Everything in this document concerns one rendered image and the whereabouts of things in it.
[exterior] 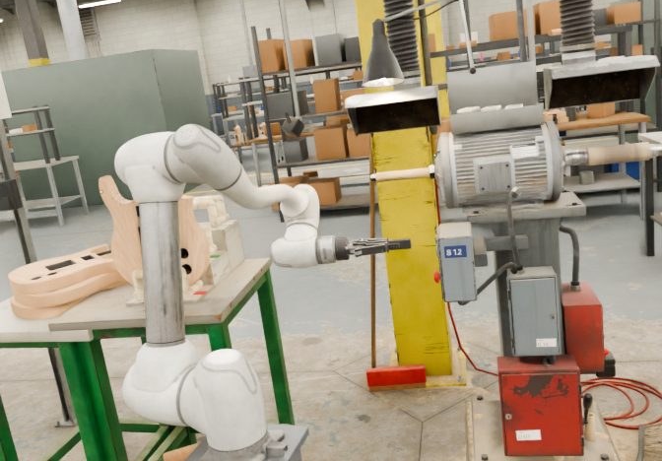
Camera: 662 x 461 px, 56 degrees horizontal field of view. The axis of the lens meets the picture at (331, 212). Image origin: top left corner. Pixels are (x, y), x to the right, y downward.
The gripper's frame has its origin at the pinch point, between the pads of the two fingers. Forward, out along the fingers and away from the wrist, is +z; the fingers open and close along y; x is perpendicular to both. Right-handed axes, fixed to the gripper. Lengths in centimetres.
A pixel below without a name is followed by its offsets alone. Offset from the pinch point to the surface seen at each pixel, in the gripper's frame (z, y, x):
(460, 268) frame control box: 18.1, 12.7, -4.8
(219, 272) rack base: -68, -17, -10
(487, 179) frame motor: 28.2, -8.4, 16.1
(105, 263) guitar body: -114, -18, -4
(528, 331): 36.9, -2.2, -32.3
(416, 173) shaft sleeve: 5.8, -20.9, 17.9
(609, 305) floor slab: 102, -196, -108
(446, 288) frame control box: 13.6, 12.7, -10.5
